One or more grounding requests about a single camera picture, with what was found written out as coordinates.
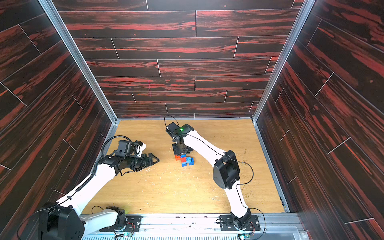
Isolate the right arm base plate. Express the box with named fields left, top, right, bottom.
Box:
left=216, top=215, right=261, bottom=232

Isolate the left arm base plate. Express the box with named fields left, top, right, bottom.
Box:
left=100, top=215, right=143, bottom=233

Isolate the aluminium front rail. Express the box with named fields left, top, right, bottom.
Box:
left=80, top=214, right=310, bottom=240

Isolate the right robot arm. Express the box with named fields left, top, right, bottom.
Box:
left=166, top=123, right=252, bottom=230

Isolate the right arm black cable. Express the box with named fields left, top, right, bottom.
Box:
left=163, top=115, right=267, bottom=240

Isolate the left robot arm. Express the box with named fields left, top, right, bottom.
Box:
left=38, top=153, right=160, bottom=240

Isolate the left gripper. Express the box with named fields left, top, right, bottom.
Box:
left=125, top=152, right=160, bottom=171

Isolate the light blue 2x4 brick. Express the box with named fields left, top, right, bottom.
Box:
left=181, top=157, right=191, bottom=167

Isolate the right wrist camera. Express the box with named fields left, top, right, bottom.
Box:
left=166, top=122, right=180, bottom=139

